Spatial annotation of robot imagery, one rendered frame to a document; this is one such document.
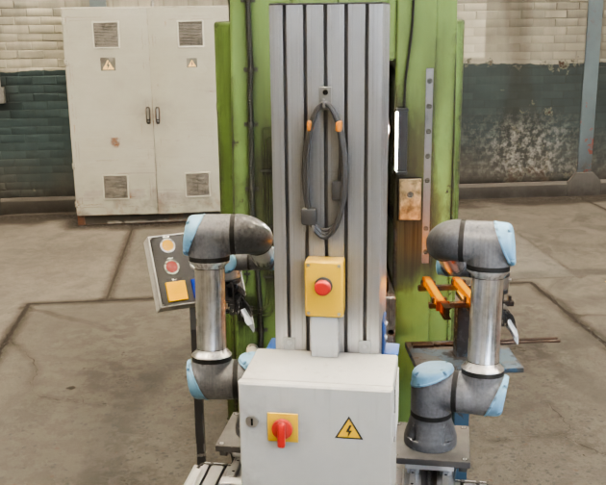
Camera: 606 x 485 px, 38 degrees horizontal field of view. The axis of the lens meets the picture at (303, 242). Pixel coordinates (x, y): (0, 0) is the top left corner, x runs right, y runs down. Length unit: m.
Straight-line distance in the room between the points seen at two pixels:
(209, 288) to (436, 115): 1.45
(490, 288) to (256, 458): 0.80
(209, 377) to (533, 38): 7.76
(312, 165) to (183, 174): 6.76
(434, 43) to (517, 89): 6.31
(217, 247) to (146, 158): 6.28
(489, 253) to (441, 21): 1.41
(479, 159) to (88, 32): 4.32
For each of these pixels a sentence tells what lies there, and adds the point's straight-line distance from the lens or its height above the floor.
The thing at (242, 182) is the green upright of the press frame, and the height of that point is 1.35.
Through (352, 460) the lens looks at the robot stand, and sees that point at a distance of 1.96.
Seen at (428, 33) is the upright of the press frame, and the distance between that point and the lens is 3.52.
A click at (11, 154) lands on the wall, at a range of 9.55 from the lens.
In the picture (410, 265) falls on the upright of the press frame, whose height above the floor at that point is 0.99.
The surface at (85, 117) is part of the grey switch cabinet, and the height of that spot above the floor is 1.07.
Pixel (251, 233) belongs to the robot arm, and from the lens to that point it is 2.43.
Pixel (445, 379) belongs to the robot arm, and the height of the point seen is 1.03.
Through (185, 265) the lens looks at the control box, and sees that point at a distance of 3.33.
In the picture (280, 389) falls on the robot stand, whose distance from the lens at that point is 1.91.
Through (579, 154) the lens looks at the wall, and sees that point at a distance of 10.17.
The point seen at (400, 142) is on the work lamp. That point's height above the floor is 1.51.
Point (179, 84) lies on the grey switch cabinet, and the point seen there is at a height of 1.37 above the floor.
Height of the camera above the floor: 2.00
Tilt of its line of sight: 15 degrees down
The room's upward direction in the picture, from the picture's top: 1 degrees counter-clockwise
